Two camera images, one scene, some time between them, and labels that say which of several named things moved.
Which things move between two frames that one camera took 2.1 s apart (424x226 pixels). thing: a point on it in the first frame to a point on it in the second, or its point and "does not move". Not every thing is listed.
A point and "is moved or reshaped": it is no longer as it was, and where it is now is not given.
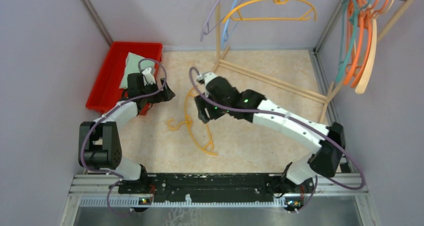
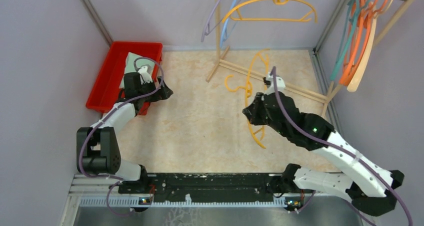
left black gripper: x=165 y=95 does not move
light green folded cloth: x=131 y=67 does not move
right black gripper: x=202 y=104 to x=251 y=111
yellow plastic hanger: x=212 y=148 to x=263 y=129
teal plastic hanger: x=356 y=14 is moved or reshaped
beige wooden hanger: x=373 y=17 is moved or reshaped
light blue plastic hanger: x=225 y=34 does not move
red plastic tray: x=106 y=92 does not move
